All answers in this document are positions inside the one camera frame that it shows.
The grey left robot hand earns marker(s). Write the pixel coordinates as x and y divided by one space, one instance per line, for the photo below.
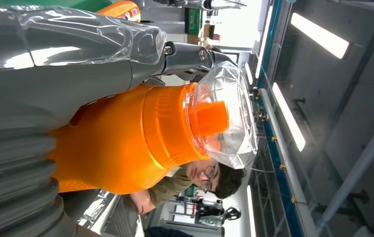
59 81

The orange bottle with printed label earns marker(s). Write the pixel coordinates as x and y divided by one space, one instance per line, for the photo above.
121 11

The ribbed grey left arm sleeve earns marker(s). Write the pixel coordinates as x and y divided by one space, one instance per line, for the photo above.
13 183

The green box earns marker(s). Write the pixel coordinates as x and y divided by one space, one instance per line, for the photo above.
193 21

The grey perforated panel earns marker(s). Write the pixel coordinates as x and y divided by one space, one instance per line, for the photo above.
123 219

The eyeglasses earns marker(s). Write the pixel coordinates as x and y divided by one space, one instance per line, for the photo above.
208 179

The narrow ceiling light strip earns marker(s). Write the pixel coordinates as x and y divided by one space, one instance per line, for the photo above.
251 212
248 73
264 39

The black and white machine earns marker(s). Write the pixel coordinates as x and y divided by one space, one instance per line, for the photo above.
213 211

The long ceiling light panel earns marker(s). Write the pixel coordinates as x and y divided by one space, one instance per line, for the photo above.
289 116

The blue ceiling beam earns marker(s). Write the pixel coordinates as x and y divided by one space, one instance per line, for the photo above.
285 183

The white ceiling pipe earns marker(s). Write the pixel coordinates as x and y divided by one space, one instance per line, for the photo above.
293 183

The wide ceiling light panel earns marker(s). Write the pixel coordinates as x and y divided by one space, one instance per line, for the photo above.
321 35

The grey ceiling pipe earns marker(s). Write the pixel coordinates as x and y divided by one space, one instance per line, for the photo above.
353 173

